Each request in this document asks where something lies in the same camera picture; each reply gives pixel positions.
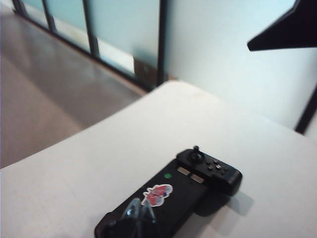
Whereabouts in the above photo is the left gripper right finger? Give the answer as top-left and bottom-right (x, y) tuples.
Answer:
(141, 202), (158, 238)

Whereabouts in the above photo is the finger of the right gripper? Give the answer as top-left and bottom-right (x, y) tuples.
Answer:
(247, 0), (317, 52)

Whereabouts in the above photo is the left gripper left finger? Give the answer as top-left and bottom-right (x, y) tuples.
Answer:
(121, 197), (144, 238)

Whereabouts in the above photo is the black dual-joystick remote control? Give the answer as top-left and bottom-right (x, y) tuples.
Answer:
(94, 145), (243, 238)

